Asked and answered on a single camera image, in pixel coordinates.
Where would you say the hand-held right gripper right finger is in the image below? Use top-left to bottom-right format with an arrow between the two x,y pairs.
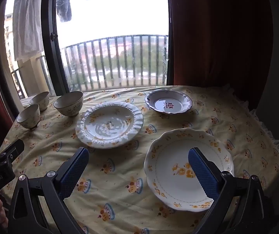
188,147 -> 274,234

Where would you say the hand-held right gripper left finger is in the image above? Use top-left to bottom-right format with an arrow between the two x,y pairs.
8,147 -> 90,234

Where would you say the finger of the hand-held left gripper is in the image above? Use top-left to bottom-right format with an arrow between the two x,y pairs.
0,139 -> 25,167

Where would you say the small floral ceramic bowl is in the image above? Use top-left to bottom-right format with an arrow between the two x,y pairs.
29,91 -> 50,112
16,104 -> 41,129

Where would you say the scalloped yellow floral plate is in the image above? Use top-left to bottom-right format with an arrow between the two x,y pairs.
144,127 -> 234,212

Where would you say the white ribbed rim plate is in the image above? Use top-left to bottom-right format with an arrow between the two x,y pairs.
75,101 -> 144,149

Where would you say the large floral ceramic bowl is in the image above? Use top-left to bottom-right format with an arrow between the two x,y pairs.
54,91 -> 84,117

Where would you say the white plate with red motif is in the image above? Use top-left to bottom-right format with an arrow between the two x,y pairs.
145,88 -> 193,114

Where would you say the yellow printed tablecloth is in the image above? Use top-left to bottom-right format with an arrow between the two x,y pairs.
0,85 -> 279,234

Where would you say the balcony railing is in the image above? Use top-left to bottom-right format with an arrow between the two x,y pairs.
10,35 -> 169,99

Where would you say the hanging white garment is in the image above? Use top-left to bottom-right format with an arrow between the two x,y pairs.
12,0 -> 45,63

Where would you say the hanging grey garment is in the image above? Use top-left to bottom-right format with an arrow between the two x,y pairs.
56,0 -> 72,23

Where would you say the black window frame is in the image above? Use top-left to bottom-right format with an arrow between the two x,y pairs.
41,0 -> 174,96

